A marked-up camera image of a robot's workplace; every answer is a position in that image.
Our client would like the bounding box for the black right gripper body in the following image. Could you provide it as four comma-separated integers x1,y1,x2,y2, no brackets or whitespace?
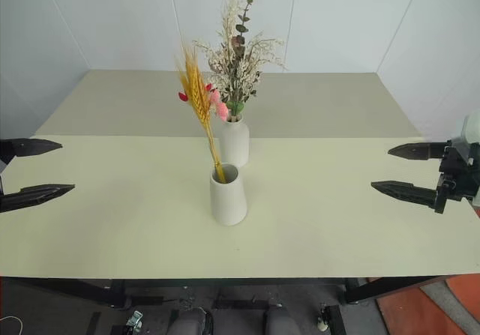
433,139,480,215

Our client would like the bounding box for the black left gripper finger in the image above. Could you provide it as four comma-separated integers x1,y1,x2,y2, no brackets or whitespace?
0,137,64,160
0,183,77,214

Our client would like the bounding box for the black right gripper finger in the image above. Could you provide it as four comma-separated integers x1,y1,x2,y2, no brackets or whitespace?
370,180,440,211
387,142,447,162

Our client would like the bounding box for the caster wheel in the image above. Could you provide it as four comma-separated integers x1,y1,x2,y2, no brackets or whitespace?
126,310,146,332
316,303,330,331

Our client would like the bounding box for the yellow wheat and pink bouquet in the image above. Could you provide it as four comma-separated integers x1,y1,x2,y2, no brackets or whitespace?
175,43,231,183

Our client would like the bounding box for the white bottle-shaped ceramic vase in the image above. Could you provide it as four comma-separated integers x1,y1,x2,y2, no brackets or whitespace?
218,114,251,168

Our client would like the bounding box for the white tapered ceramic vase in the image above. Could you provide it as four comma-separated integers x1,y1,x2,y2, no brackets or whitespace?
208,163,249,227

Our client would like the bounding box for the dark grey rounded shape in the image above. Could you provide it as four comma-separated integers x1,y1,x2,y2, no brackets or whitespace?
263,306,298,335
169,307,215,335

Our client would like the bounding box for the dried beige and green bouquet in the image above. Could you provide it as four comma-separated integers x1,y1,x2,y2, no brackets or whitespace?
192,0,289,123

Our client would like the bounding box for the black metal table frame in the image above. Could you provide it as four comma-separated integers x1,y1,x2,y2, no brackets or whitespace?
0,274,457,335

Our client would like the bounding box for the thin white cable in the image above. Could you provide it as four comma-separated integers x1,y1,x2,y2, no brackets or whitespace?
0,315,23,335

